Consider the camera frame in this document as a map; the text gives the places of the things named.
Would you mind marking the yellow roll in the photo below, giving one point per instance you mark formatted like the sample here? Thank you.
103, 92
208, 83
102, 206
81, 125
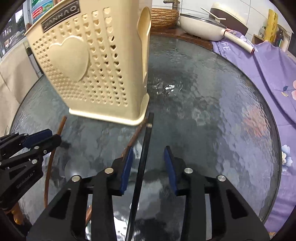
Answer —
271, 26

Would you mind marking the brass faucet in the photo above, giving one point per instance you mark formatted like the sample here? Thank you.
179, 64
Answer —
174, 3

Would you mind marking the brown wooden chopstick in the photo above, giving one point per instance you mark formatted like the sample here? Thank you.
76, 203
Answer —
49, 168
130, 144

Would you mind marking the round glass table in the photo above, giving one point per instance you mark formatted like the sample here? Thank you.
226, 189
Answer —
205, 109

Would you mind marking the white frying pan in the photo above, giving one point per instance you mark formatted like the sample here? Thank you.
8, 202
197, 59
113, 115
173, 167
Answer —
211, 30

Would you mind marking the dark glass bottle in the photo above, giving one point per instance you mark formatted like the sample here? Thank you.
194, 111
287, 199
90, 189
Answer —
282, 39

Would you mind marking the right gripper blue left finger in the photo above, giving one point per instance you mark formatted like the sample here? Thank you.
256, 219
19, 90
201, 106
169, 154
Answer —
126, 167

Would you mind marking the purple floral cloth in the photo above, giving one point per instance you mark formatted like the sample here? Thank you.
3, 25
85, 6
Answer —
273, 73

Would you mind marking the blue water jug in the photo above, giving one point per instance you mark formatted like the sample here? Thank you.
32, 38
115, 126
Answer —
39, 8

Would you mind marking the woven wicker basket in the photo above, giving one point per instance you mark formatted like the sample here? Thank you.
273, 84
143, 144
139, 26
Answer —
164, 18

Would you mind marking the cream plastic utensil holder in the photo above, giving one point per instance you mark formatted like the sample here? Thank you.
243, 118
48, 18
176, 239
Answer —
95, 55

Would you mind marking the black chopstick gold band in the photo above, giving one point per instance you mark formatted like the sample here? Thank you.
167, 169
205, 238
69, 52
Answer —
140, 176

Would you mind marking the brown white rice cooker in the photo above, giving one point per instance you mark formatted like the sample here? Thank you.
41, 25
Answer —
234, 20

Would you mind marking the grey plastic spoon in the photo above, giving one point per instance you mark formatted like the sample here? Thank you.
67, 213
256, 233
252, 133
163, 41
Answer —
77, 165

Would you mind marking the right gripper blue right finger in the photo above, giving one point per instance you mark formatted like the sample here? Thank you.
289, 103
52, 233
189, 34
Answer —
170, 168

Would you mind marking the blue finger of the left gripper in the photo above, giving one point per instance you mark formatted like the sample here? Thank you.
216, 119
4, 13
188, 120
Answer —
33, 139
44, 147

